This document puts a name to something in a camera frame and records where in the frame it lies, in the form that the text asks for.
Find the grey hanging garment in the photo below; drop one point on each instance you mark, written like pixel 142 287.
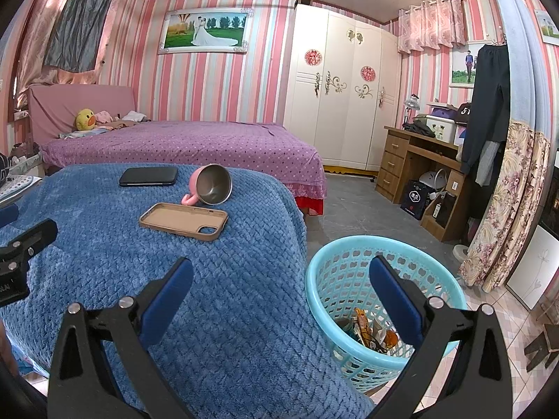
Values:
pixel 485 163

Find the yellow duck plush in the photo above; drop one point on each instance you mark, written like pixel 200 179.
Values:
pixel 86 119

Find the blue knitted blanket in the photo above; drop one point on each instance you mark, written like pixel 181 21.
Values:
pixel 218 314

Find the purple box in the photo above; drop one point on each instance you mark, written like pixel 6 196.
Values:
pixel 441 109

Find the black patterned bag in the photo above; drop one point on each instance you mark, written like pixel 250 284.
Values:
pixel 3 168

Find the desk lamp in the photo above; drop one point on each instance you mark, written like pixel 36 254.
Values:
pixel 411 104

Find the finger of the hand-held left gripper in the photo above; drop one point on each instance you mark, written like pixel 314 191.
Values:
pixel 8 216
pixel 30 240

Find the person's left forearm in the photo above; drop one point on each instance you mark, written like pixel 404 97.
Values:
pixel 6 345

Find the small framed photo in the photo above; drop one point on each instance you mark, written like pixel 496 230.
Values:
pixel 463 67

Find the brown phone case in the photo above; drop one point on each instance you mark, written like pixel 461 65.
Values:
pixel 183 220

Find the framed wedding picture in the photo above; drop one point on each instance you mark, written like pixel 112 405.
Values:
pixel 205 30

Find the orange snack wrapper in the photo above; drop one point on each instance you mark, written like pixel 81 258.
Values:
pixel 362 321

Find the wooden desk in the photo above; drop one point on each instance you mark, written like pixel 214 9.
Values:
pixel 393 161

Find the white framed panel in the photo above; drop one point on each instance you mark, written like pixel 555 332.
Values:
pixel 533 266

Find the dark wooden stool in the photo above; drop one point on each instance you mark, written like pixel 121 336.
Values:
pixel 543 349

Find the floral curtain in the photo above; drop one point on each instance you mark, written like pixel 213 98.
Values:
pixel 506 209

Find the grey curtain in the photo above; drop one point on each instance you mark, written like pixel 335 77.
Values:
pixel 78 22

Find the pink window curtain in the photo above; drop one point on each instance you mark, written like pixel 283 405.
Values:
pixel 35 52

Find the pink mug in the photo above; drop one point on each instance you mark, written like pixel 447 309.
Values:
pixel 213 185

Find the pink patterned valance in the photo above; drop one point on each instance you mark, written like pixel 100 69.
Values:
pixel 432 22

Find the black printed bag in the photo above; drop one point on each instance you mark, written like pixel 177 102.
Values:
pixel 464 112

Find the light blue plastic basket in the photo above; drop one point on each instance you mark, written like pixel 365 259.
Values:
pixel 345 270

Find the white wardrobe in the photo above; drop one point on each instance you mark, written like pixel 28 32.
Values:
pixel 340 109

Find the pink cloth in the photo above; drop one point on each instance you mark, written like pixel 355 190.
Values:
pixel 105 116

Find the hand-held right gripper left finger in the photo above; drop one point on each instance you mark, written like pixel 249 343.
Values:
pixel 168 296

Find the purple dotted bed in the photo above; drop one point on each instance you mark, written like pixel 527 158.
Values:
pixel 183 146

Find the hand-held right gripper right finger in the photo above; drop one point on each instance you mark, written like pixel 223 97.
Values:
pixel 395 296

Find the white round appliance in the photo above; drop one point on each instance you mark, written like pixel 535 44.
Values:
pixel 432 180

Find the black gift bag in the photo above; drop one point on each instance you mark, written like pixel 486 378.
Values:
pixel 415 200

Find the red paper decoration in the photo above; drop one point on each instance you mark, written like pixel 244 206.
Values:
pixel 367 73
pixel 313 56

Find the dark hanging garment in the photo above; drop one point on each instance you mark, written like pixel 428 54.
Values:
pixel 484 100

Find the white storage box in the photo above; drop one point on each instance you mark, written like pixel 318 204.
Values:
pixel 441 128

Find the white cloth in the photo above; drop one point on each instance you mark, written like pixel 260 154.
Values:
pixel 133 116

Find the dark clothing pile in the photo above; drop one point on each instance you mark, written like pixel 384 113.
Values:
pixel 419 129

